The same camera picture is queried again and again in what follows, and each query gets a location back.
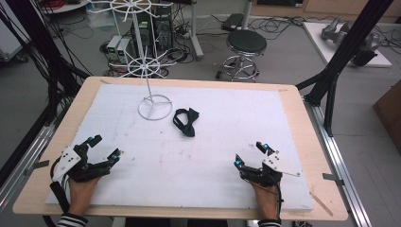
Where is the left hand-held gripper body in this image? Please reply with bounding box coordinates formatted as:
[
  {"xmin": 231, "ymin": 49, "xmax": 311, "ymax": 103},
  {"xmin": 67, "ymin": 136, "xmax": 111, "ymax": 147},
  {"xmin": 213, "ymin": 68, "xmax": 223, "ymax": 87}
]
[{"xmin": 51, "ymin": 143, "xmax": 113, "ymax": 183}]

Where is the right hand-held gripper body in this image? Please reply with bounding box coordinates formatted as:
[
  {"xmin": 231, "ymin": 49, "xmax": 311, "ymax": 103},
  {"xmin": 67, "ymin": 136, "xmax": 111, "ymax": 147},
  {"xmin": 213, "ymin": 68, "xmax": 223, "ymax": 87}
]
[{"xmin": 239, "ymin": 149, "xmax": 302, "ymax": 188}]

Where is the black bow tie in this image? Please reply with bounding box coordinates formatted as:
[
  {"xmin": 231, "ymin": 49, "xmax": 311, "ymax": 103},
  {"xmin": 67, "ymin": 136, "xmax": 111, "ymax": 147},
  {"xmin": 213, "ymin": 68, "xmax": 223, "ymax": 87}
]
[{"xmin": 171, "ymin": 107, "xmax": 201, "ymax": 138}]

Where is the white wire display rack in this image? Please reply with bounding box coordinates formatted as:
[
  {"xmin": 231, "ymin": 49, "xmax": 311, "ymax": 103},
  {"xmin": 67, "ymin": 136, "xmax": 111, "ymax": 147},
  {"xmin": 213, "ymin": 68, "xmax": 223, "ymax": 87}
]
[{"xmin": 86, "ymin": 0, "xmax": 178, "ymax": 122}]

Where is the person's left hand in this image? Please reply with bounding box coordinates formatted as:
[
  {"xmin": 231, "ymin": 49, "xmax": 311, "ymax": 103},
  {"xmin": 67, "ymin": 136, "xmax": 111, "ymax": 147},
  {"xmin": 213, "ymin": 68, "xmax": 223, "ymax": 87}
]
[{"xmin": 67, "ymin": 175, "xmax": 102, "ymax": 218}]

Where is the person's right hand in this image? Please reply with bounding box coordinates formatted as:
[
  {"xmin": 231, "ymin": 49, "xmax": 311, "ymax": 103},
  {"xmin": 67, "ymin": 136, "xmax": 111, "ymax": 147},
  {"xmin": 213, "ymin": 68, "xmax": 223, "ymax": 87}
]
[{"xmin": 251, "ymin": 181, "xmax": 282, "ymax": 221}]

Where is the white foam mat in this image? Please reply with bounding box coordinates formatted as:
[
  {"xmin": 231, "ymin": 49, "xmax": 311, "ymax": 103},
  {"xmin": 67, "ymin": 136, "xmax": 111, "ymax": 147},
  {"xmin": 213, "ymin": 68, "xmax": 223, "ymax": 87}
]
[{"xmin": 44, "ymin": 82, "xmax": 315, "ymax": 213}]

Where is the wooden table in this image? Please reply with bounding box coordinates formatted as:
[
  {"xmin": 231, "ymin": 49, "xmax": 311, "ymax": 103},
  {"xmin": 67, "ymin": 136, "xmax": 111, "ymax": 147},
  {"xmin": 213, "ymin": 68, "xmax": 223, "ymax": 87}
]
[{"xmin": 11, "ymin": 76, "xmax": 350, "ymax": 222}]

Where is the thin wooden stick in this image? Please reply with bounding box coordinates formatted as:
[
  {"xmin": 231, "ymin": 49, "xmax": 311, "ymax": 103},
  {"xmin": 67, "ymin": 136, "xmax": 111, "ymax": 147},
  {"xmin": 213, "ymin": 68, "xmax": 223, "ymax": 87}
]
[{"xmin": 309, "ymin": 191, "xmax": 335, "ymax": 218}]

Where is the small white device box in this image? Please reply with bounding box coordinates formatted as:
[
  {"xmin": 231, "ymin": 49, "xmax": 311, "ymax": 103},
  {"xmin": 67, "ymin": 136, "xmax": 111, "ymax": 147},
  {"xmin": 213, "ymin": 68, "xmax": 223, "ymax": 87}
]
[
  {"xmin": 106, "ymin": 34, "xmax": 123, "ymax": 63},
  {"xmin": 115, "ymin": 37, "xmax": 132, "ymax": 64}
]

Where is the black round stool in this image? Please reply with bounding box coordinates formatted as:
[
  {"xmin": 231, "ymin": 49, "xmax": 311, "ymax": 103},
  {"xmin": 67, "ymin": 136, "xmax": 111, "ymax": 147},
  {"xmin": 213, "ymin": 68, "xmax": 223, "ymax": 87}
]
[{"xmin": 215, "ymin": 28, "xmax": 269, "ymax": 84}]

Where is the white floor board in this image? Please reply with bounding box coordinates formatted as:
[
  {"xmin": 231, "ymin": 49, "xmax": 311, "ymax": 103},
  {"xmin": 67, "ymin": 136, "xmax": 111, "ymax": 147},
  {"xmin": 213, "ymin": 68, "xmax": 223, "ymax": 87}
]
[{"xmin": 302, "ymin": 21, "xmax": 393, "ymax": 69}]

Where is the black computer tower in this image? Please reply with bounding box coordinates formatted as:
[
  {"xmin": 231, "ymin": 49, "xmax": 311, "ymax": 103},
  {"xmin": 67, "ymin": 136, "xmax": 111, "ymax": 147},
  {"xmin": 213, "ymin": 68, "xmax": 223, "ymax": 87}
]
[{"xmin": 130, "ymin": 6, "xmax": 175, "ymax": 60}]

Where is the brown wooden cabinet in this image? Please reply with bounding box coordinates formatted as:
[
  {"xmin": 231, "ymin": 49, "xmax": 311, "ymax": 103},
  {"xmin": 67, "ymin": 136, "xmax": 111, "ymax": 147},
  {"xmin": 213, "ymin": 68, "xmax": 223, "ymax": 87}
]
[{"xmin": 372, "ymin": 79, "xmax": 401, "ymax": 156}]

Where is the flat black box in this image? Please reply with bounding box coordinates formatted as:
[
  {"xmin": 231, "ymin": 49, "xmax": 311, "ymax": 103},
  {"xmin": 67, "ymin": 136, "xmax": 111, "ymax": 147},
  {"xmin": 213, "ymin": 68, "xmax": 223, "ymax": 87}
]
[{"xmin": 219, "ymin": 12, "xmax": 246, "ymax": 33}]

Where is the grey metal pole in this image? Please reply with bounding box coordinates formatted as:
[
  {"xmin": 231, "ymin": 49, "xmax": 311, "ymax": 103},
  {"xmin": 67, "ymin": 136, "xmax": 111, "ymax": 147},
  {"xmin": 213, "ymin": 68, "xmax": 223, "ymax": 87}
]
[{"xmin": 240, "ymin": 0, "xmax": 255, "ymax": 31}]

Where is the grey table leg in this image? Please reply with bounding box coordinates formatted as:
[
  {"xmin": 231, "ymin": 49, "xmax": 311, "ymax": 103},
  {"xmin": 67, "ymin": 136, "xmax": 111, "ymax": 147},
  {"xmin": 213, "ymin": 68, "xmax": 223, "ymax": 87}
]
[{"xmin": 188, "ymin": 0, "xmax": 205, "ymax": 61}]

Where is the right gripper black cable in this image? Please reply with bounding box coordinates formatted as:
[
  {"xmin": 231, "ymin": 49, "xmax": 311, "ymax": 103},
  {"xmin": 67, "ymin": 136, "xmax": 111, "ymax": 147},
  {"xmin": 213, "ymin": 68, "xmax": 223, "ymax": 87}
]
[{"xmin": 273, "ymin": 181, "xmax": 284, "ymax": 221}]

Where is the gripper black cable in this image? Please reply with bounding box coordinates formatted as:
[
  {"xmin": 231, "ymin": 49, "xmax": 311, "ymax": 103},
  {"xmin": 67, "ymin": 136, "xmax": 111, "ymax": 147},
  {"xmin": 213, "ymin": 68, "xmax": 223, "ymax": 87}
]
[
  {"xmin": 273, "ymin": 181, "xmax": 284, "ymax": 221},
  {"xmin": 48, "ymin": 156, "xmax": 72, "ymax": 214}
]

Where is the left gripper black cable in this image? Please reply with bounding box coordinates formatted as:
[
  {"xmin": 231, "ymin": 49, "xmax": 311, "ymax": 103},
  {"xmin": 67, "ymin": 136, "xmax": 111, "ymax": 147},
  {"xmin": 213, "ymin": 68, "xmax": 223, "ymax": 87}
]
[{"xmin": 48, "ymin": 156, "xmax": 72, "ymax": 214}]

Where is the grey metal bracket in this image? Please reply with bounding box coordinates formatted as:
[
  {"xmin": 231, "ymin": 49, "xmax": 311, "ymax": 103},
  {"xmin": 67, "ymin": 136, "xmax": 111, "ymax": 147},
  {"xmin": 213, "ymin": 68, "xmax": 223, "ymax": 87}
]
[
  {"xmin": 23, "ymin": 159, "xmax": 51, "ymax": 177},
  {"xmin": 322, "ymin": 172, "xmax": 345, "ymax": 187}
]

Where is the aluminium rail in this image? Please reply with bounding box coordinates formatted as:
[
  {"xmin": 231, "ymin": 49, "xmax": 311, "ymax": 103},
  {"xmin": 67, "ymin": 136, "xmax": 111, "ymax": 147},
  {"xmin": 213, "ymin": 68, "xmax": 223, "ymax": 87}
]
[
  {"xmin": 303, "ymin": 97, "xmax": 374, "ymax": 227},
  {"xmin": 0, "ymin": 103, "xmax": 64, "ymax": 213}
]

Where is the black metal frame stand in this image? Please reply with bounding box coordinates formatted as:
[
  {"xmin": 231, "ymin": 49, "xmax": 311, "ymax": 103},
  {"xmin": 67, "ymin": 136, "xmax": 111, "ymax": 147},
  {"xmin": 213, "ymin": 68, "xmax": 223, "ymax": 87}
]
[
  {"xmin": 294, "ymin": 0, "xmax": 395, "ymax": 138},
  {"xmin": 0, "ymin": 0, "xmax": 93, "ymax": 187}
]

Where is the bundle of floor cables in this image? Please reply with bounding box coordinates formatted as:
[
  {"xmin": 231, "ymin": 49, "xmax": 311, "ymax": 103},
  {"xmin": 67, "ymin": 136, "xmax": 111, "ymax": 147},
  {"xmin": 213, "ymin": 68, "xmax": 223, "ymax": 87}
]
[{"xmin": 245, "ymin": 14, "xmax": 341, "ymax": 42}]

